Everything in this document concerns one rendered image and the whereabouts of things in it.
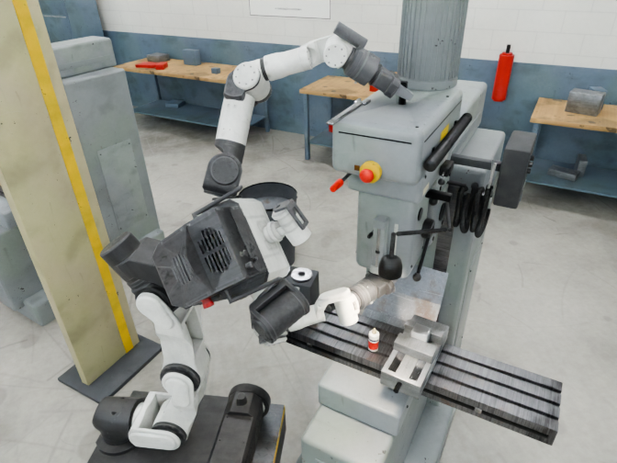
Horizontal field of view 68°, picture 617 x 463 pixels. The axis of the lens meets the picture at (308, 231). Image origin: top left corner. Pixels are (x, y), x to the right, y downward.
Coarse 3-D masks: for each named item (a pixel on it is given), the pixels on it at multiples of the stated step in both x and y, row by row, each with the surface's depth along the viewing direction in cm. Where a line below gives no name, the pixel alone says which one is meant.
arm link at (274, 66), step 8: (264, 56) 132; (272, 56) 131; (280, 56) 130; (288, 56) 130; (296, 56) 129; (256, 64) 131; (264, 64) 131; (272, 64) 131; (280, 64) 130; (288, 64) 130; (296, 64) 130; (264, 72) 132; (272, 72) 131; (280, 72) 131; (288, 72) 132; (296, 72) 132; (264, 80) 134; (272, 80) 135; (256, 88) 131; (264, 88) 135; (256, 96) 136; (264, 96) 138
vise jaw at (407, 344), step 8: (400, 336) 176; (408, 336) 176; (400, 344) 173; (408, 344) 173; (416, 344) 173; (424, 344) 172; (432, 344) 172; (408, 352) 173; (416, 352) 171; (424, 352) 169; (432, 352) 169; (424, 360) 170; (432, 360) 170
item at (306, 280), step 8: (288, 272) 198; (296, 272) 198; (304, 272) 198; (312, 272) 200; (288, 280) 195; (296, 280) 194; (304, 280) 193; (312, 280) 195; (304, 288) 192; (312, 288) 194; (312, 296) 196; (312, 304) 198
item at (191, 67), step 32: (128, 64) 673; (160, 64) 636; (192, 64) 657; (224, 64) 658; (160, 96) 746; (352, 96) 509; (576, 96) 433; (608, 128) 406; (544, 160) 508; (576, 160) 482; (608, 192) 440
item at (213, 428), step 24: (96, 408) 183; (120, 408) 182; (216, 408) 203; (240, 408) 198; (120, 432) 181; (192, 432) 193; (216, 432) 193; (240, 432) 191; (96, 456) 185; (120, 456) 185; (144, 456) 185; (168, 456) 185; (192, 456) 184; (216, 456) 182; (240, 456) 182
